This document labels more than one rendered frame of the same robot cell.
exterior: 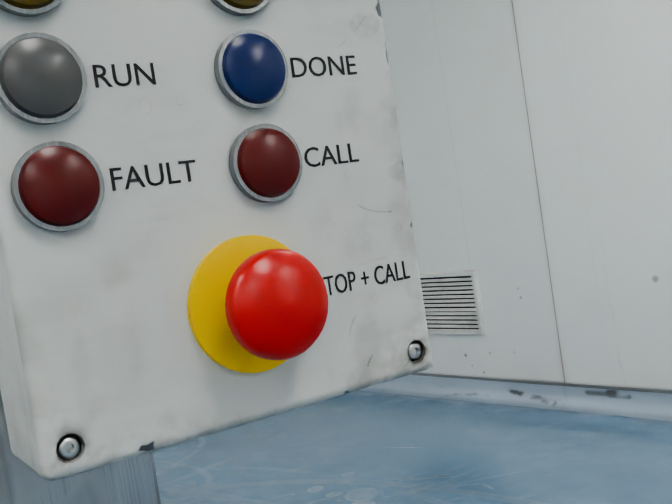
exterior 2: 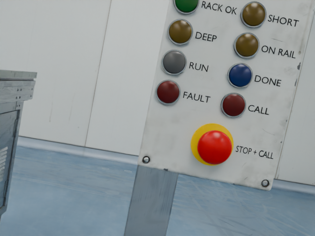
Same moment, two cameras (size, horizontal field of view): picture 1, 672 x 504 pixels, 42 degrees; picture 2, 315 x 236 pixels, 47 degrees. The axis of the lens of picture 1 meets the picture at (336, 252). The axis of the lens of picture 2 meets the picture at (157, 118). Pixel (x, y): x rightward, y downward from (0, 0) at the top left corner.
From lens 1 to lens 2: 16 cm
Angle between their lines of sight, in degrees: 32
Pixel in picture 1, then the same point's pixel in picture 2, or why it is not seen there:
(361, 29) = (288, 72)
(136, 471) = (171, 177)
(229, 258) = (209, 128)
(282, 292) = (214, 144)
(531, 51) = not seen: outside the picture
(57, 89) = (176, 66)
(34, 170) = (162, 85)
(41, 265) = (156, 110)
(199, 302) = (195, 137)
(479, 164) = not seen: outside the picture
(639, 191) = not seen: outside the picture
